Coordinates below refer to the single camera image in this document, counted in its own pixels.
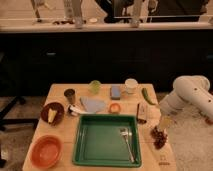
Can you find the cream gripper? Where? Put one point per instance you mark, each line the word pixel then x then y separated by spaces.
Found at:
pixel 164 122

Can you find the bunch of dark grapes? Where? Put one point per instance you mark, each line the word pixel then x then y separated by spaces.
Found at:
pixel 159 137

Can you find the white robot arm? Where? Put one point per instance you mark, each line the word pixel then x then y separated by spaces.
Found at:
pixel 186 90

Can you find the green plastic tray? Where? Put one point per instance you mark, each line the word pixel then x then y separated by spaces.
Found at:
pixel 100 143

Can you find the black marker pen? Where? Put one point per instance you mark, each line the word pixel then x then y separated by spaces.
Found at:
pixel 137 111

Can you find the metal fork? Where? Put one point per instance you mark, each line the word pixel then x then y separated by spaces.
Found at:
pixel 125 135

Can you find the white mug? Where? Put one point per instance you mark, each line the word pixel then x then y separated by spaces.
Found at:
pixel 130 85

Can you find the small orange dish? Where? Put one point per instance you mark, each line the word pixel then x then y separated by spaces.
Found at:
pixel 114 108

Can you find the blue sponge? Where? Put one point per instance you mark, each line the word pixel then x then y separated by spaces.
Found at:
pixel 115 92

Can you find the green translucent cup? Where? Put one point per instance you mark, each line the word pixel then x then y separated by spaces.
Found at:
pixel 94 86

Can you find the black and white utensil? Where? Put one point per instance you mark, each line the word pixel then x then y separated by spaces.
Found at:
pixel 75 111

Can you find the metal cup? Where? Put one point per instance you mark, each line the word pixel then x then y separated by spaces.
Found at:
pixel 70 95

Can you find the yellow cheese wedge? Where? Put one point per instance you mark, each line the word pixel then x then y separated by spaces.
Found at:
pixel 51 115

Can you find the orange bowl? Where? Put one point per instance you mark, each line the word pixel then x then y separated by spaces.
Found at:
pixel 46 152

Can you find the black office chair base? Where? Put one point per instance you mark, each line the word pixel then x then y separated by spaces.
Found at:
pixel 6 117

